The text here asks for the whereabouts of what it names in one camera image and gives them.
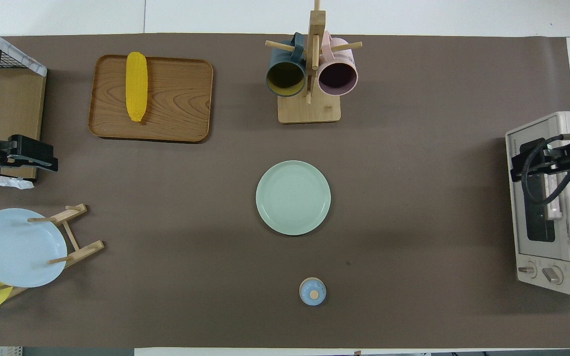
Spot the dark teal mug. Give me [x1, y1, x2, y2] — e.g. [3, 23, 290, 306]
[265, 33, 307, 98]

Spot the pink mug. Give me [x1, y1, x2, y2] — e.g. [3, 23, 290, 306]
[318, 31, 359, 97]

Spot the wooden plate rack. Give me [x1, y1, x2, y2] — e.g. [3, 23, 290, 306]
[0, 203, 105, 300]

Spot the black wire basket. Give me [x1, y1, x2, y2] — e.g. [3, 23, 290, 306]
[0, 29, 38, 75]

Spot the brown wooden serving tray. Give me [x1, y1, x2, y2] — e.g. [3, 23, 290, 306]
[88, 54, 214, 144]

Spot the light blue round plate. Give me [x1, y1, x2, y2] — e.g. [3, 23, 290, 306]
[0, 208, 68, 289]

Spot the brown table mat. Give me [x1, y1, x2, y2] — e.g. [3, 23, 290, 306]
[0, 33, 570, 349]

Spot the wooden mug tree stand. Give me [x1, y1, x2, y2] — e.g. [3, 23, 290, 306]
[265, 0, 363, 124]

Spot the white checked cloth liner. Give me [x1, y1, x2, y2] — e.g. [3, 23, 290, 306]
[0, 19, 48, 190]

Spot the yellow corn cob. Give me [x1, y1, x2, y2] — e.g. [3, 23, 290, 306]
[125, 51, 149, 123]

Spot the small blue call bell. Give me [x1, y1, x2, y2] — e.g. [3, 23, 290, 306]
[299, 277, 327, 307]

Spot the pale green round plate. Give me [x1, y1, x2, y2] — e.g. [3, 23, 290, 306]
[255, 160, 332, 236]

